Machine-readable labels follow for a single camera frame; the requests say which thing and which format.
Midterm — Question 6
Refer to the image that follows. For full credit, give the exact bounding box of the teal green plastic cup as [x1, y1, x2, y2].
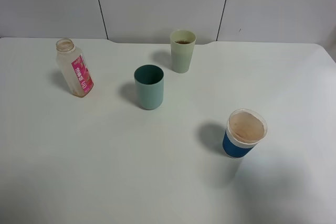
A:
[134, 65, 164, 110]

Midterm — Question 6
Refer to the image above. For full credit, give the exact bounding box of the pink label drink bottle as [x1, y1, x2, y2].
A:
[56, 38, 94, 98]

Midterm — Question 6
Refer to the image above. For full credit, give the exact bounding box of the pale yellow plastic cup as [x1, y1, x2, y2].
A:
[170, 30, 196, 73]

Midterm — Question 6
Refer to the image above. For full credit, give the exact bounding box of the blue sleeve paper cup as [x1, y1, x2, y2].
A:
[223, 109, 268, 158]

